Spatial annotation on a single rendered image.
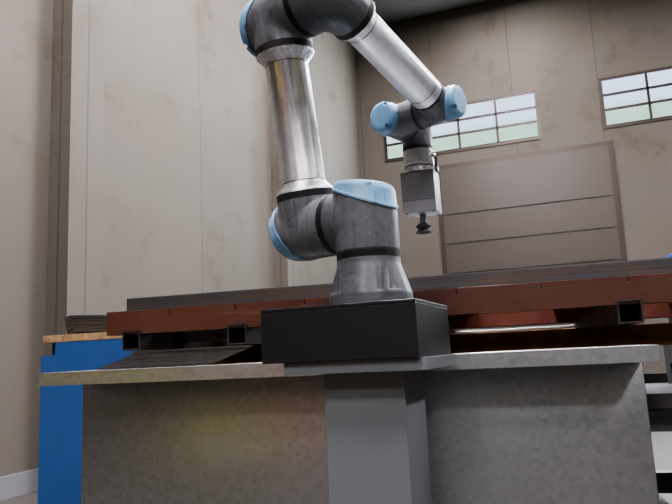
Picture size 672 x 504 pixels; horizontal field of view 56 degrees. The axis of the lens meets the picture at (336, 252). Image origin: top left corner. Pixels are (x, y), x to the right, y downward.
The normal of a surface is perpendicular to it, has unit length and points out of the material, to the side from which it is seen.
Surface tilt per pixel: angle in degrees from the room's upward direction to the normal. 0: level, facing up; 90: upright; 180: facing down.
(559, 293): 90
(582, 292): 90
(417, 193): 90
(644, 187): 90
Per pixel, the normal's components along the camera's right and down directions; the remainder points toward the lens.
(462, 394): -0.25, -0.14
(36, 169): 0.94, -0.10
